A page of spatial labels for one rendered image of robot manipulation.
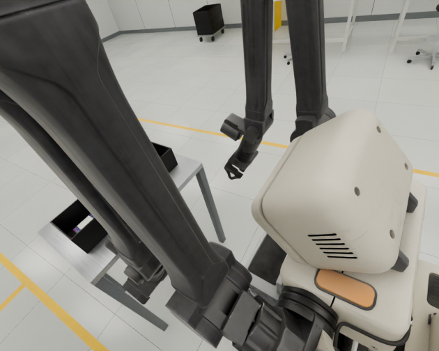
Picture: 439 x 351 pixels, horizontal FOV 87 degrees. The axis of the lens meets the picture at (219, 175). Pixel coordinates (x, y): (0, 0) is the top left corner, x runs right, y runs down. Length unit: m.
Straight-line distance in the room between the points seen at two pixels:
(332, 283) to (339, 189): 0.16
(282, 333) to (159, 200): 0.24
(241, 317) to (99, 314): 1.67
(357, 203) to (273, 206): 0.10
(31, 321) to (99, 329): 0.53
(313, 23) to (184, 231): 0.41
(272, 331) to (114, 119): 0.31
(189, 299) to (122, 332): 1.54
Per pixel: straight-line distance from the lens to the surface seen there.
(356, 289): 0.39
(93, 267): 1.08
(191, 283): 0.28
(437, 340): 0.81
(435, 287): 0.94
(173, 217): 0.22
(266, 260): 0.61
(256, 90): 0.59
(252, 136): 0.64
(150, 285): 0.61
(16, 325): 2.35
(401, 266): 0.41
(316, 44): 0.51
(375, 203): 0.33
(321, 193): 0.28
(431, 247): 2.05
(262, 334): 0.36
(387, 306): 0.40
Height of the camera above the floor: 1.58
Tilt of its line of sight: 44 degrees down
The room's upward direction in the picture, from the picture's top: 14 degrees counter-clockwise
